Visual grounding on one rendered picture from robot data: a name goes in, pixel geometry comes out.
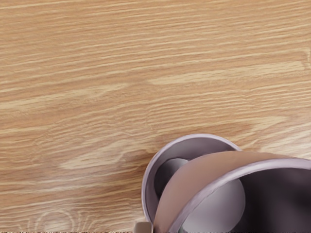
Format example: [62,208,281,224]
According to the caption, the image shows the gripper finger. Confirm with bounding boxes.
[133,220,153,233]

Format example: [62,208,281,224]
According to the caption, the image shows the silver metal cup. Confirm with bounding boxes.
[151,150,311,233]
[141,133,243,228]

